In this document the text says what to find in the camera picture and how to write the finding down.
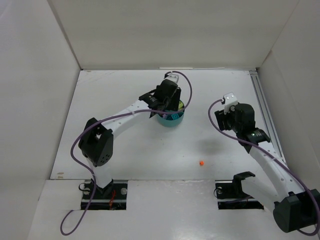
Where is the teal divided round container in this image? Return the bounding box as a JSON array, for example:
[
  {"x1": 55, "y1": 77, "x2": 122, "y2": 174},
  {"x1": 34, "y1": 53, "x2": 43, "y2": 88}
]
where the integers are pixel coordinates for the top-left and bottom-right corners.
[{"x1": 156, "y1": 100, "x2": 185, "y2": 128}]

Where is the light green small lego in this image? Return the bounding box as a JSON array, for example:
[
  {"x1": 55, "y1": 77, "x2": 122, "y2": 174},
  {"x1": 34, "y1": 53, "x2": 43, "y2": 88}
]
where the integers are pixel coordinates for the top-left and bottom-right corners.
[{"x1": 178, "y1": 100, "x2": 185, "y2": 111}]

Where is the teal square lego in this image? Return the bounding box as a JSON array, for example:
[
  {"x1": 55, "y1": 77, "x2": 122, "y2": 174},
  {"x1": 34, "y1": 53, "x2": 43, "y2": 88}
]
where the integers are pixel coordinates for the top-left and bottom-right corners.
[{"x1": 171, "y1": 113, "x2": 180, "y2": 121}]

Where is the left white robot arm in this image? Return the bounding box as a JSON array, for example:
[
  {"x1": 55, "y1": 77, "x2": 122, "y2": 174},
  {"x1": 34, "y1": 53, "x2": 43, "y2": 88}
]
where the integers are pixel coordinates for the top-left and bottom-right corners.
[{"x1": 78, "y1": 73, "x2": 181, "y2": 196}]

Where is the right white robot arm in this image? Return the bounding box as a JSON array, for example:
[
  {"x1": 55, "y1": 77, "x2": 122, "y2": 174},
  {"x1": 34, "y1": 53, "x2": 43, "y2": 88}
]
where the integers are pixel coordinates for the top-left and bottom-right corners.
[{"x1": 213, "y1": 99, "x2": 320, "y2": 237}]

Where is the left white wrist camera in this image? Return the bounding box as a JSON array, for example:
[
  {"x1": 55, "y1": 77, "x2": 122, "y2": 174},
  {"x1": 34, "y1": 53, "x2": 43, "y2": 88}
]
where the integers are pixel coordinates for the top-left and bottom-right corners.
[{"x1": 164, "y1": 72, "x2": 179, "y2": 84}]

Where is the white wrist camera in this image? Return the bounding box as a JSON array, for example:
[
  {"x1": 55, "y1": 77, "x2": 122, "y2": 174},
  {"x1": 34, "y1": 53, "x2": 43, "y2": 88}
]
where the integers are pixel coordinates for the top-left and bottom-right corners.
[
  {"x1": 222, "y1": 92, "x2": 238, "y2": 115},
  {"x1": 164, "y1": 72, "x2": 179, "y2": 84}
]

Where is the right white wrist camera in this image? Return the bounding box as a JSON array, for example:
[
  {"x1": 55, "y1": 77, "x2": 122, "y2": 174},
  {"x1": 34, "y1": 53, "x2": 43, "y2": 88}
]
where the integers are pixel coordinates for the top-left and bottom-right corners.
[{"x1": 222, "y1": 92, "x2": 238, "y2": 115}]

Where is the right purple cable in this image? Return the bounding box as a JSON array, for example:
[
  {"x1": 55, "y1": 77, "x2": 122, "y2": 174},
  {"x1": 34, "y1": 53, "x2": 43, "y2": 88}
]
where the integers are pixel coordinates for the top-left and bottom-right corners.
[{"x1": 208, "y1": 98, "x2": 320, "y2": 236}]

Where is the purple cable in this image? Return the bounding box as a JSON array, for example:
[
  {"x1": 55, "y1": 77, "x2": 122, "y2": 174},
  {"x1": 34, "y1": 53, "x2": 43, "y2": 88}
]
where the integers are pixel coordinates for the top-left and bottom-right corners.
[
  {"x1": 208, "y1": 98, "x2": 320, "y2": 236},
  {"x1": 59, "y1": 70, "x2": 193, "y2": 236}
]

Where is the aluminium rail right edge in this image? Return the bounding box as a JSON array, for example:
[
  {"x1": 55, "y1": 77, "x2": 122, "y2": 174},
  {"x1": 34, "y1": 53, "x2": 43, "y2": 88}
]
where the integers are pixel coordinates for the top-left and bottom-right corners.
[{"x1": 249, "y1": 70, "x2": 287, "y2": 165}]

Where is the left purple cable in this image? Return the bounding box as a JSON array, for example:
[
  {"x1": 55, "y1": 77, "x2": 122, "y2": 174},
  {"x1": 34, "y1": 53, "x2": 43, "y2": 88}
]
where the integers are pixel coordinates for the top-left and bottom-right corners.
[{"x1": 59, "y1": 70, "x2": 193, "y2": 236}]

